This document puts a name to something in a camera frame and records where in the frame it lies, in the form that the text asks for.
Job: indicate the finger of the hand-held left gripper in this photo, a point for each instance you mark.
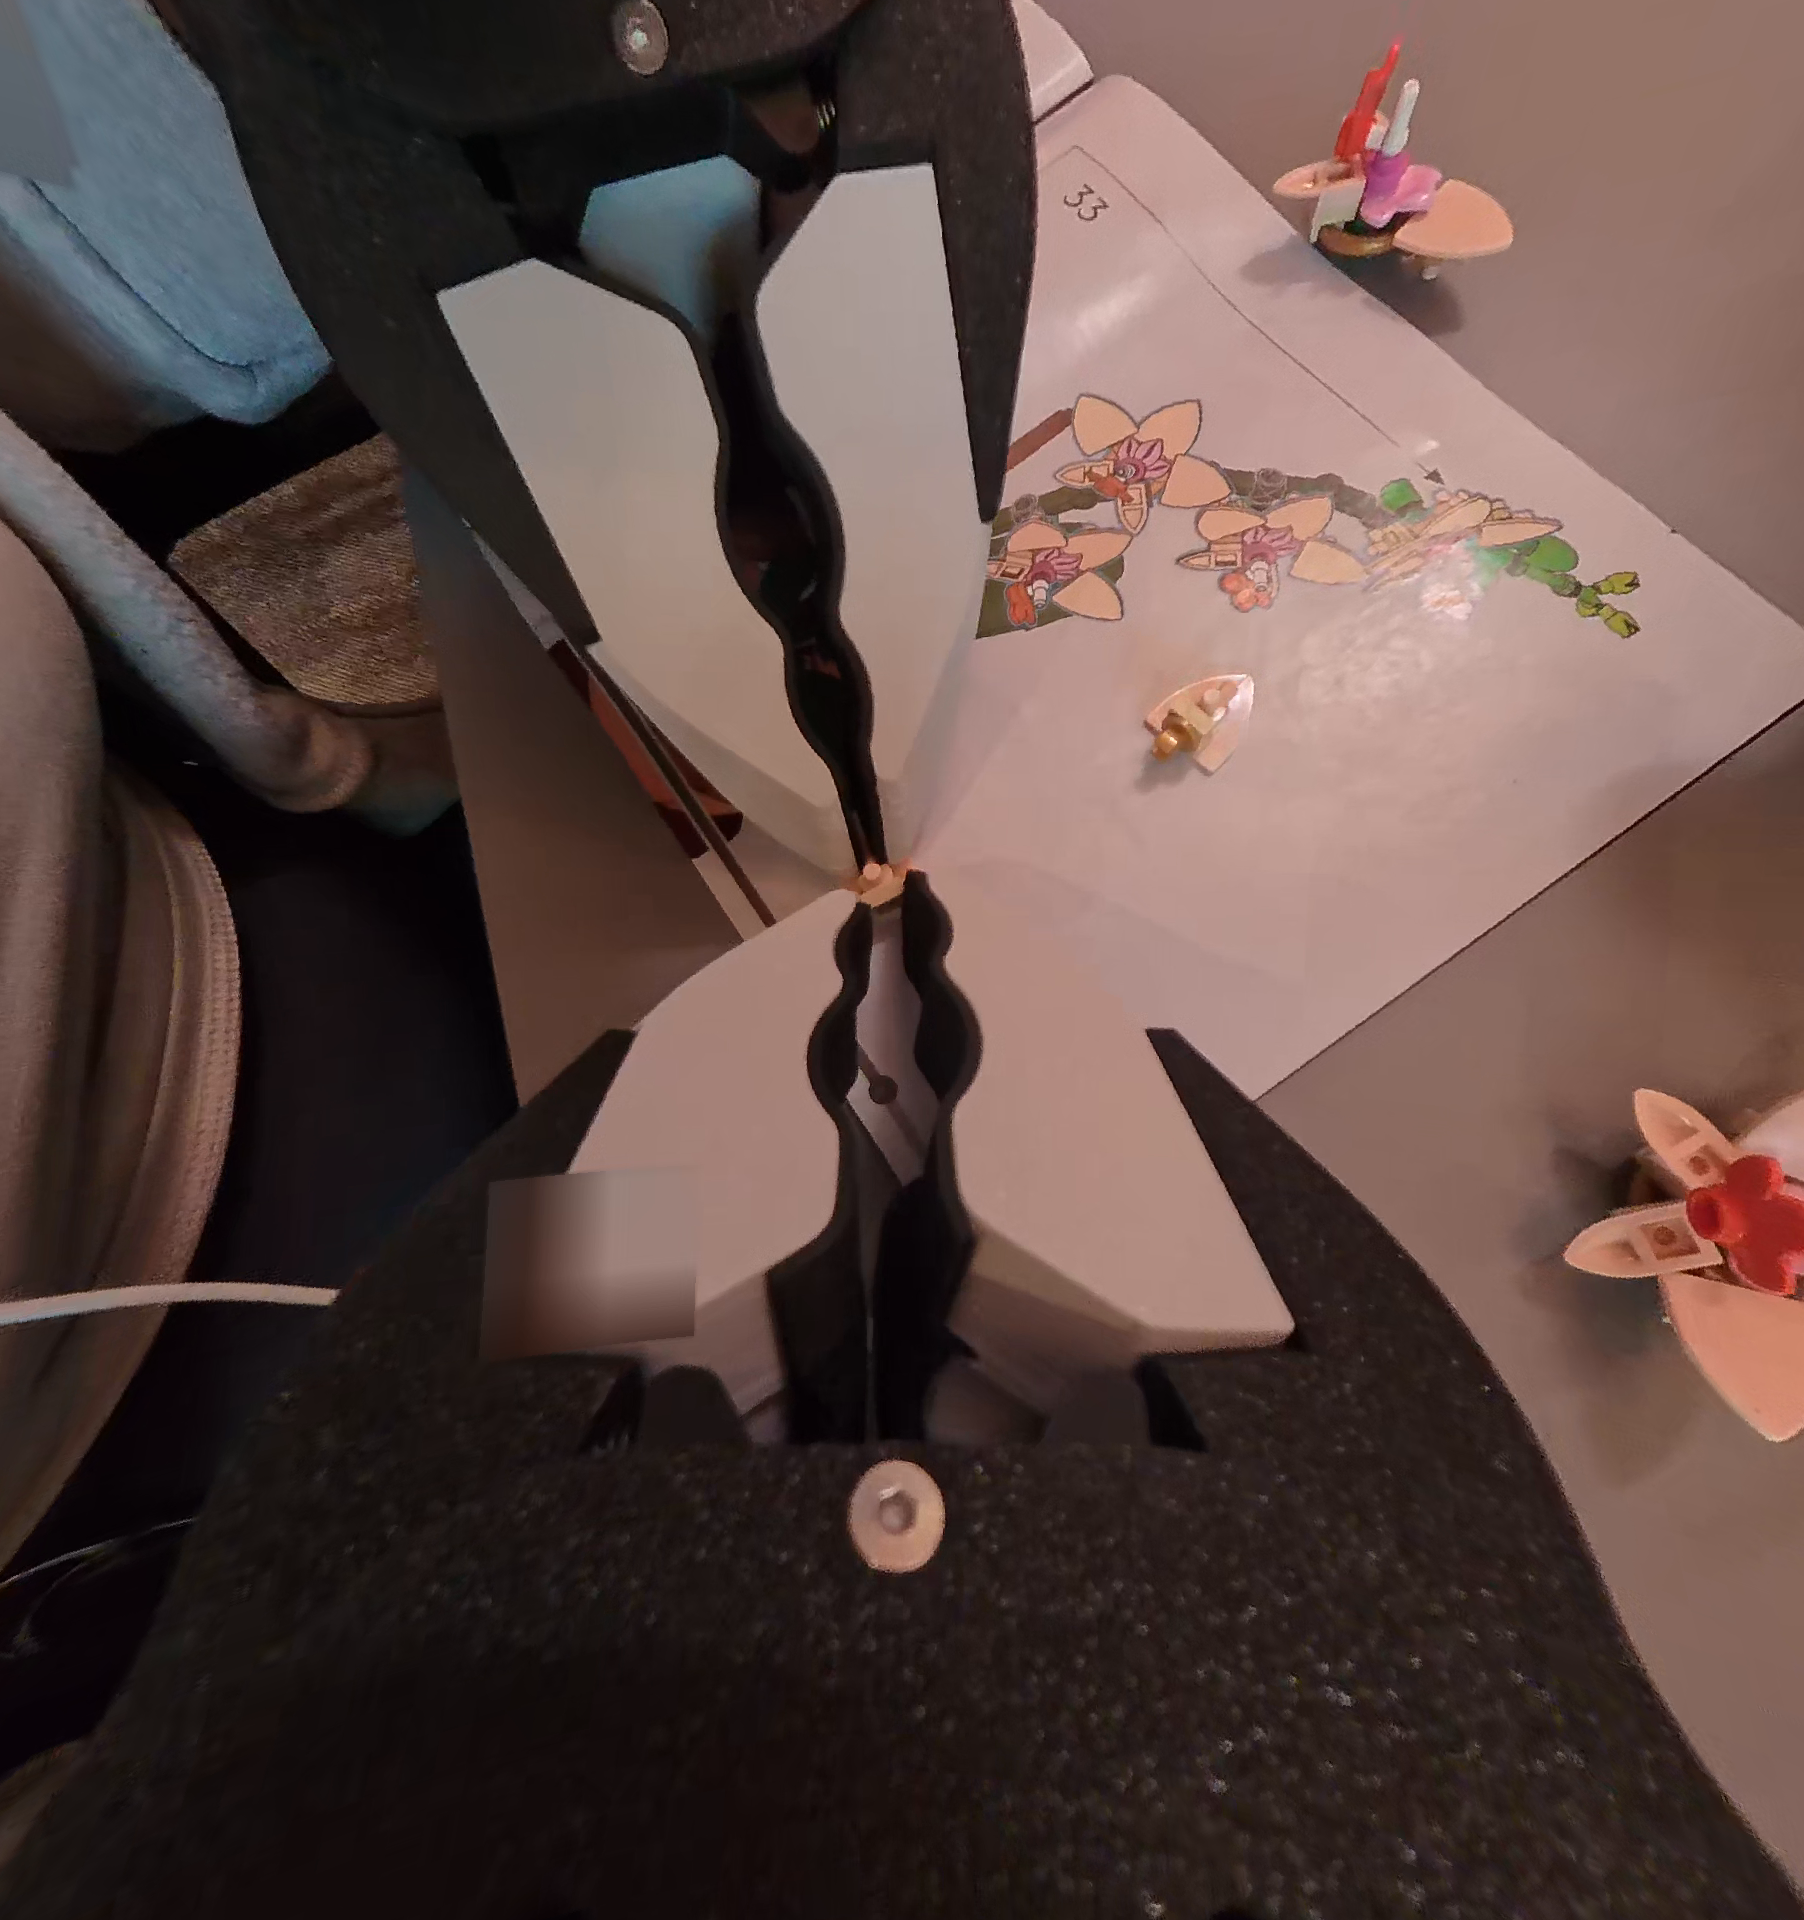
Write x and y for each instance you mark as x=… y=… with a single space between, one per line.
x=588 y=451
x=897 y=466

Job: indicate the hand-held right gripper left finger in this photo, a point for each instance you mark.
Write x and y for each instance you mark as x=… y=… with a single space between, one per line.
x=722 y=1079

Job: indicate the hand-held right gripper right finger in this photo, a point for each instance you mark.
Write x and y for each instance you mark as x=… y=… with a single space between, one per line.
x=1098 y=1168

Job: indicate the small tan toy brick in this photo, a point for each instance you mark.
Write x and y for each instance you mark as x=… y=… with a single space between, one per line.
x=882 y=879

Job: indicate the grey desk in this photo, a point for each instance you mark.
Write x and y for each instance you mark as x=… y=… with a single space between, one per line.
x=1669 y=149

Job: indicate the light blue cloth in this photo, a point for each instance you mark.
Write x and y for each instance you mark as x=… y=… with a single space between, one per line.
x=214 y=225

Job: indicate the brown thin rod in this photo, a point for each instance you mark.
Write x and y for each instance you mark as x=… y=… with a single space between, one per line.
x=679 y=793

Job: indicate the brown woven chair seat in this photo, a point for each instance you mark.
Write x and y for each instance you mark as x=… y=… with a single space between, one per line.
x=317 y=569

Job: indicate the cream petal toy piece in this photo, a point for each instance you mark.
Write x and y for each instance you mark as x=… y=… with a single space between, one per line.
x=1209 y=718

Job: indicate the toy flower instruction booklet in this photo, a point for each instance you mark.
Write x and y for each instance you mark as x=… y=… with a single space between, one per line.
x=1443 y=808

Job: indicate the toy flower with pink centre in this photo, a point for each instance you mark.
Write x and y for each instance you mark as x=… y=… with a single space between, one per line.
x=1390 y=188

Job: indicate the toy flower with red centre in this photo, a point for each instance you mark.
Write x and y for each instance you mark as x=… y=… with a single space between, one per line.
x=1742 y=1243

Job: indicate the person's beige clothing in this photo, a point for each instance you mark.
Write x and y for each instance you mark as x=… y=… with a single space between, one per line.
x=32 y=976

